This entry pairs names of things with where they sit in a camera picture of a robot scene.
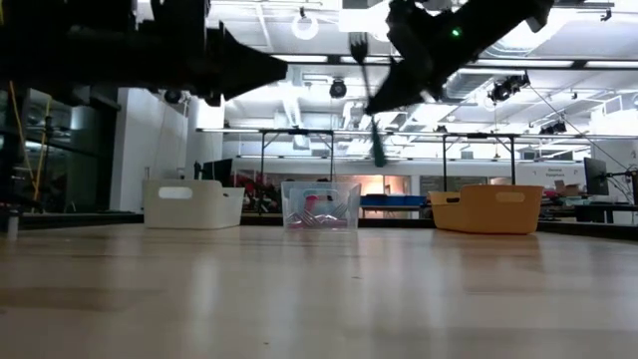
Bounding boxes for black ceiling camera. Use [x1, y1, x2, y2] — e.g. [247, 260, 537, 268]
[328, 77, 349, 100]

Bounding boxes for white plastic bin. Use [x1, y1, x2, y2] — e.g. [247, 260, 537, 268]
[142, 179, 246, 231]

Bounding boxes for black computer monitor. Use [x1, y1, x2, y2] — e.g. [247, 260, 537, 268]
[200, 158, 234, 188]
[582, 157, 610, 197]

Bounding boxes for black folding table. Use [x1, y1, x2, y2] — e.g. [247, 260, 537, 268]
[441, 132, 517, 193]
[257, 128, 336, 183]

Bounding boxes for round pendant lamp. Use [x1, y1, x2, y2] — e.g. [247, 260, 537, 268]
[291, 5, 321, 42]

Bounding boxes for fluorescent ceiling light strip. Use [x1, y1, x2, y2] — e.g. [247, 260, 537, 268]
[585, 59, 638, 70]
[272, 53, 330, 65]
[473, 59, 575, 69]

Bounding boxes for teal-handled fork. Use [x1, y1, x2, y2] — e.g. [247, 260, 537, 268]
[347, 31, 389, 170]

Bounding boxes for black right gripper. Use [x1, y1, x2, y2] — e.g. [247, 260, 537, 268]
[365, 0, 499, 116]

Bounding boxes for cardboard box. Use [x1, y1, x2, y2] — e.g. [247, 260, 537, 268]
[552, 179, 582, 197]

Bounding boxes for black track light cluster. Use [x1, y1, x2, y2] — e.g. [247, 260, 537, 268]
[537, 120, 568, 136]
[486, 73, 530, 105]

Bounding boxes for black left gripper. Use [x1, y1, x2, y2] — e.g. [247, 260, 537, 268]
[149, 0, 289, 108]

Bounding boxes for clear plastic bin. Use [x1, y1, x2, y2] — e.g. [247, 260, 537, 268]
[280, 180, 363, 232]

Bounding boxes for yellow cable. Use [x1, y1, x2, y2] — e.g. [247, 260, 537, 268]
[7, 82, 55, 203]

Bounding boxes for blue storage crates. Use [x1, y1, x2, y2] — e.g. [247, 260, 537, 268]
[359, 193, 429, 208]

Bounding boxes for orange plastic bin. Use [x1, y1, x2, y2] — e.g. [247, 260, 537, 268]
[428, 183, 545, 235]

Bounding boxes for white bottle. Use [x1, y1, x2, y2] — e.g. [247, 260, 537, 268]
[5, 208, 20, 239]

